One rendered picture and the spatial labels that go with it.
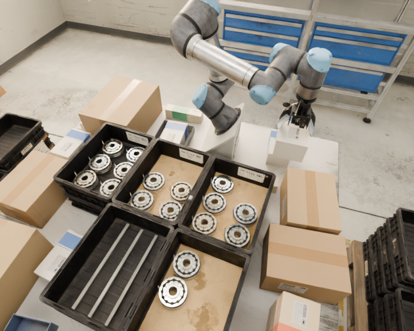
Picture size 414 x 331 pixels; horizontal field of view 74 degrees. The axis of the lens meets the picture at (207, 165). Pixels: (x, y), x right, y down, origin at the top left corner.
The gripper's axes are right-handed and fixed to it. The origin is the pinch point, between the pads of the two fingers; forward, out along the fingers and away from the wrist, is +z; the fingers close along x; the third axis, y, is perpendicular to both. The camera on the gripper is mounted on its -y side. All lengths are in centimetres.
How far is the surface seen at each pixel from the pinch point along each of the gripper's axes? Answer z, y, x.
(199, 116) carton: 35, -36, -53
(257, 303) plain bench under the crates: 41, 58, 2
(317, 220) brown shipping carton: 24.8, 23.1, 18.7
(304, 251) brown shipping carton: 24.8, 38.4, 14.5
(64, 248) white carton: 32, 63, -79
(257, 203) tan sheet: 27.8, 20.2, -6.9
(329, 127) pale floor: 112, -146, 49
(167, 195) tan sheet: 28, 29, -47
